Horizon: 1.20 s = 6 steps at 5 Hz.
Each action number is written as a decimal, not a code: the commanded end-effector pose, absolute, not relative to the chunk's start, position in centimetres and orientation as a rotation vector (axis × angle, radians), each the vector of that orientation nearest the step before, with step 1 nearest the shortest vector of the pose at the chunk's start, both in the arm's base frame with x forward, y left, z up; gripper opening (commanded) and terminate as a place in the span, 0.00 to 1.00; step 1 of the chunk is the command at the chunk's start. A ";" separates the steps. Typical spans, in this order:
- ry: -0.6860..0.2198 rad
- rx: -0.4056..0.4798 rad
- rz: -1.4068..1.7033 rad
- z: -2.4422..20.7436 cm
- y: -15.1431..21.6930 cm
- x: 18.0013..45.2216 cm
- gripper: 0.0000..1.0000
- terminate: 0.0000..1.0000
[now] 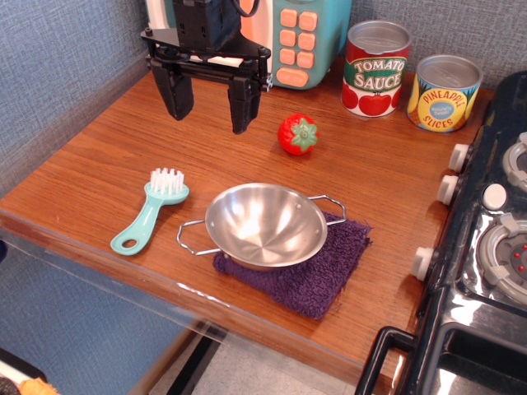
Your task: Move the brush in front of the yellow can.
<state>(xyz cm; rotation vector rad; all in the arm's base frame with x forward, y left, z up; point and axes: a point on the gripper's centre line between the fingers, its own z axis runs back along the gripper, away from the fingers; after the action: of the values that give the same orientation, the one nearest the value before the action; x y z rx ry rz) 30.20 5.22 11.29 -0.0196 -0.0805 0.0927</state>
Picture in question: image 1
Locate white stove knob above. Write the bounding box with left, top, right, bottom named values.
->
left=411, top=247, right=435, bottom=281
left=436, top=175, right=459, bottom=206
left=448, top=144, right=469, bottom=173

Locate purple cloth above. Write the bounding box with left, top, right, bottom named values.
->
left=212, top=219, right=371, bottom=320

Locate tomato sauce can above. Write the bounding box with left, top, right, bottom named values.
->
left=341, top=20, right=412, bottom=118

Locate white stove knob bottom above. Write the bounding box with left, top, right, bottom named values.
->
left=411, top=247, right=435, bottom=281

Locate red toy strawberry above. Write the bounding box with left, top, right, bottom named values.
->
left=277, top=113, right=319, bottom=156

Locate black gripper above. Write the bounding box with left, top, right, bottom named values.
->
left=141, top=1, right=272, bottom=134

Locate pineapple slices can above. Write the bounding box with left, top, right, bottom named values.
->
left=407, top=54, right=483, bottom=133

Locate white stove knob middle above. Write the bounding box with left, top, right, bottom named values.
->
left=436, top=175, right=459, bottom=206

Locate teal toy microwave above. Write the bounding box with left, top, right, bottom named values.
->
left=144, top=0, right=353, bottom=91

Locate teal dish brush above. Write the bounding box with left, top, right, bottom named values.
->
left=110, top=168, right=189, bottom=256

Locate black cable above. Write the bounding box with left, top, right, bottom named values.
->
left=229, top=0, right=261, bottom=18

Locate steel bowl with handles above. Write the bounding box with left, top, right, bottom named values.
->
left=176, top=183, right=347, bottom=271

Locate white stove knob top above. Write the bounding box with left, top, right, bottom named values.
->
left=448, top=144, right=469, bottom=173

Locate black toy stove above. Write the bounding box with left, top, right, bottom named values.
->
left=356, top=72, right=526, bottom=394

